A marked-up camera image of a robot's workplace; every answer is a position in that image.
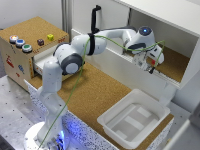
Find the black door handle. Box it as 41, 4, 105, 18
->
90, 4, 103, 35

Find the red button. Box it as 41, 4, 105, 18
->
8, 34, 19, 44

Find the wooden drawer box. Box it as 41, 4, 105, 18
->
0, 16, 71, 92

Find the white plastic box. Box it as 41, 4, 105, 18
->
96, 88, 172, 150

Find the white sliding door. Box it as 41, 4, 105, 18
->
71, 0, 131, 34

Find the wooden drawer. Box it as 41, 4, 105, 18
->
31, 49, 86, 78

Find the blue button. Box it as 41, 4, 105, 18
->
14, 38, 26, 48

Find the yellow block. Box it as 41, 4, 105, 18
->
46, 33, 55, 42

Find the purple block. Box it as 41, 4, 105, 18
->
36, 38, 45, 47

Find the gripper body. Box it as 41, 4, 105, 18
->
132, 48, 165, 70

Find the green cable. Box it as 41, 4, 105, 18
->
37, 34, 167, 150

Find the green button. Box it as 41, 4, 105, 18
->
21, 43, 33, 54

